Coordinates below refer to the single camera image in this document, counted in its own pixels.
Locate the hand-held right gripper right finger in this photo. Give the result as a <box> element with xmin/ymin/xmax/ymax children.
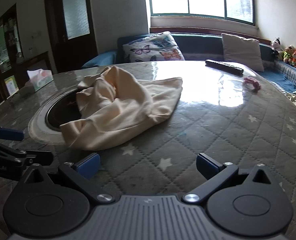
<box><xmin>183</xmin><ymin>152</ymin><xmax>281</xmax><ymax>204</ymax></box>

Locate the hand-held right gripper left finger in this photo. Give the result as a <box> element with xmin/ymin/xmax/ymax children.
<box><xmin>19</xmin><ymin>152</ymin><xmax>115</xmax><ymax>204</ymax></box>

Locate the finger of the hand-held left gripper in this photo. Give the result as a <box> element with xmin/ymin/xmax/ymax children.
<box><xmin>0</xmin><ymin>139</ymin><xmax>54</xmax><ymax>166</ymax></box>
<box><xmin>0</xmin><ymin>123</ymin><xmax>25</xmax><ymax>142</ymax></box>

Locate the cream knit garment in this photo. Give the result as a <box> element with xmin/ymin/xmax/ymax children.
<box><xmin>60</xmin><ymin>65</ymin><xmax>183</xmax><ymax>152</ymax></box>

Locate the round black table cooktop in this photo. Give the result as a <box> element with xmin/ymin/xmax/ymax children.
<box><xmin>28</xmin><ymin>86</ymin><xmax>85</xmax><ymax>145</ymax></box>

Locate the tissue box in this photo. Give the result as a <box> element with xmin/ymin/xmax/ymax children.
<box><xmin>27</xmin><ymin>69</ymin><xmax>54</xmax><ymax>92</ymax></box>

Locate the dark wooden display cabinet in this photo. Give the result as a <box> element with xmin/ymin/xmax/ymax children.
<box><xmin>0</xmin><ymin>4</ymin><xmax>51</xmax><ymax>108</ymax></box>

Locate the small pink cloth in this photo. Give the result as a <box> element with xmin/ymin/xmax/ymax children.
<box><xmin>243</xmin><ymin>76</ymin><xmax>261</xmax><ymax>93</ymax></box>

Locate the dark wooden glass door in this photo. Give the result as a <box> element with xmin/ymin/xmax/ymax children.
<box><xmin>43</xmin><ymin>0</ymin><xmax>98</xmax><ymax>74</ymax></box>

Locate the black remote control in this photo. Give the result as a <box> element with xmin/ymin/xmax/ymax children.
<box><xmin>205</xmin><ymin>59</ymin><xmax>244</xmax><ymax>75</ymax></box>

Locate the blue pillow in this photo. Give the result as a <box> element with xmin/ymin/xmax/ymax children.
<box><xmin>82</xmin><ymin>50</ymin><xmax>116</xmax><ymax>68</ymax></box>

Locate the beige pillow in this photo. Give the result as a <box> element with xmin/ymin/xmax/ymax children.
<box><xmin>221</xmin><ymin>33</ymin><xmax>265</xmax><ymax>72</ymax></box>

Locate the blue sofa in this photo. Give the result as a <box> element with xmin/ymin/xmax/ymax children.
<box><xmin>82</xmin><ymin>31</ymin><xmax>296</xmax><ymax>98</ymax></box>

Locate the butterfly print pillow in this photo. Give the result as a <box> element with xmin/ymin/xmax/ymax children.
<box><xmin>122</xmin><ymin>31</ymin><xmax>186</xmax><ymax>63</ymax></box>

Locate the yellow green plush toy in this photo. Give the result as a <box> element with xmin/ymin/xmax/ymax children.
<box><xmin>282</xmin><ymin>45</ymin><xmax>295</xmax><ymax>64</ymax></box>

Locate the white and black plush toy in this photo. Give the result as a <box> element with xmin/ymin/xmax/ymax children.
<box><xmin>271</xmin><ymin>37</ymin><xmax>283</xmax><ymax>56</ymax></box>

